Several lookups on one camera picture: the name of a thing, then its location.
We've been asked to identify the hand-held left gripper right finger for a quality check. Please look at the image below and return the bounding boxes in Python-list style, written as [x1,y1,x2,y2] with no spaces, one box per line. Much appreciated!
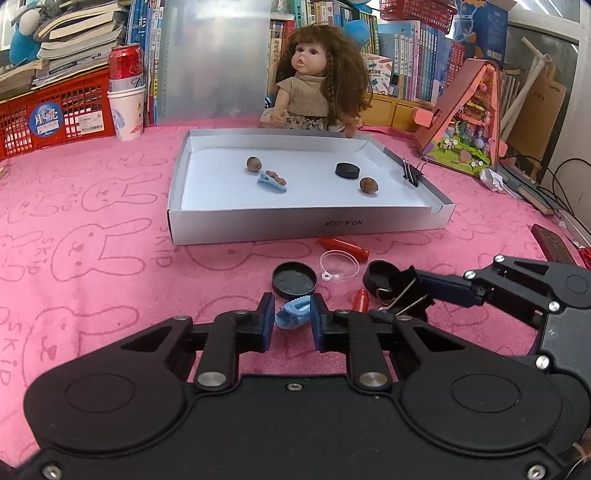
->
[309,293,467,393]

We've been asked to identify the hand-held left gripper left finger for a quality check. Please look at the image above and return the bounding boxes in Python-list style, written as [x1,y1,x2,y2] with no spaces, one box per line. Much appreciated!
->
[121,292,276,393]

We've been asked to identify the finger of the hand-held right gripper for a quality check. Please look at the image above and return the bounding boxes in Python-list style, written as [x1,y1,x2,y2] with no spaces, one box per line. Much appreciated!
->
[417,255,561,319]

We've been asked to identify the plain blue hair clip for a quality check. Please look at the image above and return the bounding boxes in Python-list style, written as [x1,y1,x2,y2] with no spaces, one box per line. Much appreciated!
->
[274,296,312,329]

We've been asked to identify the large black binder clip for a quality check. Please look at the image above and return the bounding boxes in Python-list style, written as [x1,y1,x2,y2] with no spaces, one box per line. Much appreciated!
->
[369,265,435,319]

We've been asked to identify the clear round plastic lid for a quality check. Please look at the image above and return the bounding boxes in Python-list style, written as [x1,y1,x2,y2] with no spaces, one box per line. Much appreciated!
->
[320,249,360,281]

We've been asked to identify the grey cardboard box tray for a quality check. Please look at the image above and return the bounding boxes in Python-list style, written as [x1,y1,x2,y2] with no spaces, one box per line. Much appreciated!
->
[166,128,455,247]

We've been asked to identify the blue bear hair clip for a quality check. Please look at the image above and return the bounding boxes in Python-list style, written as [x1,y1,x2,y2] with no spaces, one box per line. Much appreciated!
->
[257,170,288,191]

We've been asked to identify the red scissors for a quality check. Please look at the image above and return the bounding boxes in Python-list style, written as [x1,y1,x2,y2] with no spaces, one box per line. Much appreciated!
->
[566,233,591,269]

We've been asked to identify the dark red flat box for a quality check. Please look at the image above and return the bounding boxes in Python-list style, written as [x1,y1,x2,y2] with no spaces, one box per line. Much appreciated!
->
[531,224,578,266]

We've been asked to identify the white folded paper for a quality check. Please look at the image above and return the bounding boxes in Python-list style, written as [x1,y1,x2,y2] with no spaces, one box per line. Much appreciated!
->
[480,167,509,191]

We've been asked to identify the wooden strip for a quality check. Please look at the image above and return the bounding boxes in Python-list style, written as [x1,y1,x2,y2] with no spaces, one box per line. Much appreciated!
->
[501,178,555,217]

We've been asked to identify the small black binder clip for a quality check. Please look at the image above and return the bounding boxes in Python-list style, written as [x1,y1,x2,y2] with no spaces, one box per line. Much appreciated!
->
[401,157,428,188]

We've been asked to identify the pink rabbit-print towel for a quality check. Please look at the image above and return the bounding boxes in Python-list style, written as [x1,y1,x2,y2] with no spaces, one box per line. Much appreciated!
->
[0,124,591,467]

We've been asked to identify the pink wooden house model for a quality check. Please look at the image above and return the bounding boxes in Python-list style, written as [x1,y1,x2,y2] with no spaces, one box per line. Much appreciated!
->
[412,58,509,178]

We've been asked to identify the wooden drawer box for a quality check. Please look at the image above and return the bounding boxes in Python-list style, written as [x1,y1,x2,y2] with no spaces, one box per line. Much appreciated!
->
[360,92,439,134]

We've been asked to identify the white plastic pipe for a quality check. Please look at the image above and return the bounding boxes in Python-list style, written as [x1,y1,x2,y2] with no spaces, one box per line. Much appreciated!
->
[499,37,553,144]

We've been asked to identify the brown-haired doll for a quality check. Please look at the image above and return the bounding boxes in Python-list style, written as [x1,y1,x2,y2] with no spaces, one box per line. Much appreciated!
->
[259,25,372,138]

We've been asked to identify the colourful stationery box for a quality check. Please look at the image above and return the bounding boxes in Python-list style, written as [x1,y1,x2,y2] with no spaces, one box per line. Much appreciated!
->
[362,52,395,95]

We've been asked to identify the long row of upright books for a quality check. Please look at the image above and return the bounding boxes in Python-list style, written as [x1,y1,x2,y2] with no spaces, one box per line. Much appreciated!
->
[270,0,462,104]

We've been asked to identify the white paper cup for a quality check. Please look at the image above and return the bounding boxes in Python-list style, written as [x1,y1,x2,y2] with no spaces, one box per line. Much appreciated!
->
[107,88,147,141]

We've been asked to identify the blue cardboard box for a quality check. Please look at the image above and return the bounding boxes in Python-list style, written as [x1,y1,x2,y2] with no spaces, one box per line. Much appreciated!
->
[455,0,518,61]

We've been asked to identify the small red mesh basket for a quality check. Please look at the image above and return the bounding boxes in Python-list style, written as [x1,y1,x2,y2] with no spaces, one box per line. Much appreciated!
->
[379,0,458,33]

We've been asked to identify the red plastic crate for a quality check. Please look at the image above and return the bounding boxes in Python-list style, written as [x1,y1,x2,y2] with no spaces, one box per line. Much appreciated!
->
[0,71,116,160]

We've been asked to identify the red drink can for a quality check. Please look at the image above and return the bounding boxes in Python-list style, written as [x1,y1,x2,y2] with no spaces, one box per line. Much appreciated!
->
[108,43,146,93]

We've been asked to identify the row of thin blue books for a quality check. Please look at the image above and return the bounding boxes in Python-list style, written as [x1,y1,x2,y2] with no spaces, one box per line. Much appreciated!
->
[127,0,167,125]

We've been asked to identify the stack of lying books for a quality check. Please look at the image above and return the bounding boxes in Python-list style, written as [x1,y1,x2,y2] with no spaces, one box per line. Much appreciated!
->
[0,0,134,100]

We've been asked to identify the blue and white plush toy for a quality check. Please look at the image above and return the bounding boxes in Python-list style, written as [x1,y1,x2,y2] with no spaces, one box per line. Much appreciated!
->
[9,4,44,65]

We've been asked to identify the black cable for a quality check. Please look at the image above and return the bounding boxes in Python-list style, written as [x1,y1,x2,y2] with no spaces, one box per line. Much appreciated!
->
[540,158,591,217]

